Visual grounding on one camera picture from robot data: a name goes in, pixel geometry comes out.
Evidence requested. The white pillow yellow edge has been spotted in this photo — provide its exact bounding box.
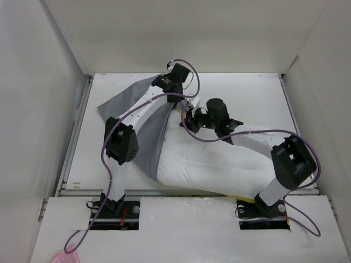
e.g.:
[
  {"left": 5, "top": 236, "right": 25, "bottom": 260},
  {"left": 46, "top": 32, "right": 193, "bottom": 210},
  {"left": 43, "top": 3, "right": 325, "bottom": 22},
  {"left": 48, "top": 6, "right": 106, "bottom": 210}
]
[{"left": 157, "top": 110, "right": 275, "bottom": 202}]

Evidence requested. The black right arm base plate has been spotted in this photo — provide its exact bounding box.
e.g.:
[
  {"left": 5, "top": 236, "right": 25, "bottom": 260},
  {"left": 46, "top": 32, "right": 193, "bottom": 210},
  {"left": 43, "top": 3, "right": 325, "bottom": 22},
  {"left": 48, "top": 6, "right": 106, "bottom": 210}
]
[{"left": 235, "top": 200, "right": 290, "bottom": 230}]

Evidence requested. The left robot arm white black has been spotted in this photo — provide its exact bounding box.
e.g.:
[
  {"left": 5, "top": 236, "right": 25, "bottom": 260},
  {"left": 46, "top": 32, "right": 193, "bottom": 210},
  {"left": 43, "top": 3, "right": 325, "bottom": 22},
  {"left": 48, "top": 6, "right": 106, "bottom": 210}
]
[{"left": 98, "top": 63, "right": 190, "bottom": 218}]

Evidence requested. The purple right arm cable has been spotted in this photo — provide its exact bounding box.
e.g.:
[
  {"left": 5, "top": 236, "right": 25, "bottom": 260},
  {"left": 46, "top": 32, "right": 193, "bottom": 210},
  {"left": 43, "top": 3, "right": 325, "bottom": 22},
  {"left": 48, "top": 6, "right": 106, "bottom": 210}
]
[{"left": 179, "top": 109, "right": 321, "bottom": 238}]

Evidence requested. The aluminium rail front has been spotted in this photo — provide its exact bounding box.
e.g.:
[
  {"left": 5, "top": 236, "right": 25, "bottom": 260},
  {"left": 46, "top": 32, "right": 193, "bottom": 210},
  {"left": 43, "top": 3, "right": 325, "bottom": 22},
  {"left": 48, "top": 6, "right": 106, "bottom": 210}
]
[{"left": 55, "top": 188, "right": 320, "bottom": 197}]

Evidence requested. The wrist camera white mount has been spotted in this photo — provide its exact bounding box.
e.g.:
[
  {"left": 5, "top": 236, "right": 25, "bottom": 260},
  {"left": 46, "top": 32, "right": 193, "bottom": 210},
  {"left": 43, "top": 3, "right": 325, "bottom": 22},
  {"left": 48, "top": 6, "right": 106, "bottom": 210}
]
[
  {"left": 185, "top": 96, "right": 201, "bottom": 112},
  {"left": 166, "top": 60, "right": 175, "bottom": 69}
]

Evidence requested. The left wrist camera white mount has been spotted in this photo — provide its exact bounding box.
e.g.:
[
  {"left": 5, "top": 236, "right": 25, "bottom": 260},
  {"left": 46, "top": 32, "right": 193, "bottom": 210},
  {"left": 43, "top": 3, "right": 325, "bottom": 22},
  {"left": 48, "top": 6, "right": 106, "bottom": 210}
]
[{"left": 166, "top": 60, "right": 175, "bottom": 69}]

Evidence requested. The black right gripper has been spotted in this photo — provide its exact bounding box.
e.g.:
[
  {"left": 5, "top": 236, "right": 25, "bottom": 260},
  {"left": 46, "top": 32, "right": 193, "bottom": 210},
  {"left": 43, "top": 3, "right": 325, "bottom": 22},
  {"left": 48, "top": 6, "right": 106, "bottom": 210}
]
[{"left": 179, "top": 105, "right": 218, "bottom": 134}]

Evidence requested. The grey pillowcase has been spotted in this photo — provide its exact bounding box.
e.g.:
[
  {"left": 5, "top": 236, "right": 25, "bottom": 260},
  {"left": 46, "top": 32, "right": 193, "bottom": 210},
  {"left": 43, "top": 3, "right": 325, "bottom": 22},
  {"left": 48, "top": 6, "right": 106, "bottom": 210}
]
[{"left": 97, "top": 76, "right": 175, "bottom": 181}]

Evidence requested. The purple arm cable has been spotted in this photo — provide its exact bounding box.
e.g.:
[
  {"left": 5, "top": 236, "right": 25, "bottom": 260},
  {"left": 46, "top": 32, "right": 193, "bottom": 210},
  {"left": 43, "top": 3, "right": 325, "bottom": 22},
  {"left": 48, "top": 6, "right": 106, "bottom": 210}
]
[
  {"left": 64, "top": 58, "right": 200, "bottom": 255},
  {"left": 179, "top": 109, "right": 321, "bottom": 238}
]

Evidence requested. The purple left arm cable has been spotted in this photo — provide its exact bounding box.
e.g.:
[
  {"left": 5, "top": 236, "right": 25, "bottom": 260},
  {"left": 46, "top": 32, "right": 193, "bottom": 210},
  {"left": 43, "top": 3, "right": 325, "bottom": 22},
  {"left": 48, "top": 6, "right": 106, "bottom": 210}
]
[{"left": 64, "top": 58, "right": 200, "bottom": 255}]

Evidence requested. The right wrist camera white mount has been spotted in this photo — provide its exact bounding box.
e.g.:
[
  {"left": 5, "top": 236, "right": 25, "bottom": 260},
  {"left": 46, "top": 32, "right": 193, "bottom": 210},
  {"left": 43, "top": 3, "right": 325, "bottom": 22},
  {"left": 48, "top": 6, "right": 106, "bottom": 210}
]
[{"left": 185, "top": 96, "right": 201, "bottom": 112}]

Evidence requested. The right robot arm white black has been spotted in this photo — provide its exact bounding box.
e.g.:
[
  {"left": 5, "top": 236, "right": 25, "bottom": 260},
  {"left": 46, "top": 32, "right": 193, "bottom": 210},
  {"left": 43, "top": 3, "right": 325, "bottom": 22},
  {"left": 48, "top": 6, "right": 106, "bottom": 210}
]
[{"left": 180, "top": 98, "right": 320, "bottom": 218}]

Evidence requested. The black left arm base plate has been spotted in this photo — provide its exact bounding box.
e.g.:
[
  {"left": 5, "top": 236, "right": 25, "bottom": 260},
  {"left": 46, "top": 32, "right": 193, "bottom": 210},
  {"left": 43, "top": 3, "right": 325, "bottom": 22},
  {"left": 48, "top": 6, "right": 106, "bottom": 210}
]
[{"left": 86, "top": 201, "right": 140, "bottom": 231}]

